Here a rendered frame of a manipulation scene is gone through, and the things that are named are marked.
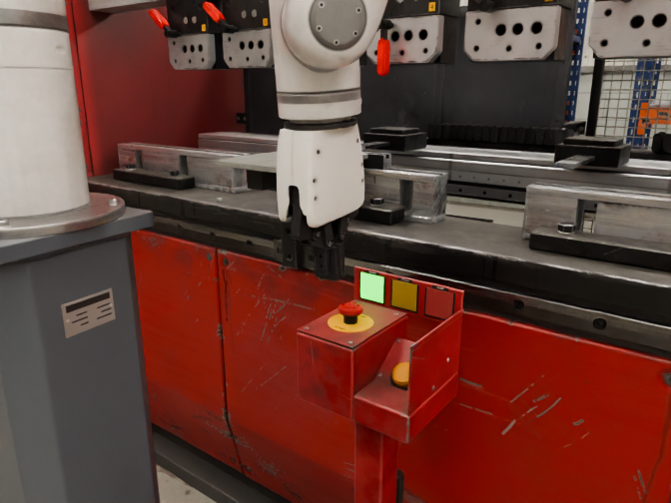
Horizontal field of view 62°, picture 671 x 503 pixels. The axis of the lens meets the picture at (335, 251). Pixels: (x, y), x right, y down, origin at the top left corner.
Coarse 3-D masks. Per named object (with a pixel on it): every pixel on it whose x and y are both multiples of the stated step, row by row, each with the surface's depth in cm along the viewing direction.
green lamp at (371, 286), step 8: (360, 272) 93; (360, 280) 94; (368, 280) 93; (376, 280) 92; (360, 288) 94; (368, 288) 93; (376, 288) 92; (360, 296) 95; (368, 296) 94; (376, 296) 93
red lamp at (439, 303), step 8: (432, 288) 86; (432, 296) 86; (440, 296) 85; (448, 296) 84; (432, 304) 86; (440, 304) 86; (448, 304) 85; (432, 312) 87; (440, 312) 86; (448, 312) 85
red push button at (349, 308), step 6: (342, 306) 85; (348, 306) 85; (354, 306) 85; (360, 306) 85; (342, 312) 84; (348, 312) 84; (354, 312) 84; (360, 312) 85; (348, 318) 85; (354, 318) 85
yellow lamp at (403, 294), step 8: (392, 280) 90; (392, 288) 90; (400, 288) 89; (408, 288) 88; (416, 288) 88; (392, 296) 91; (400, 296) 90; (408, 296) 89; (392, 304) 91; (400, 304) 90; (408, 304) 89
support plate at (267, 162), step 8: (216, 160) 105; (224, 160) 105; (232, 160) 105; (240, 160) 105; (248, 160) 105; (256, 160) 105; (264, 160) 105; (272, 160) 105; (240, 168) 101; (248, 168) 99; (256, 168) 98; (264, 168) 97; (272, 168) 96
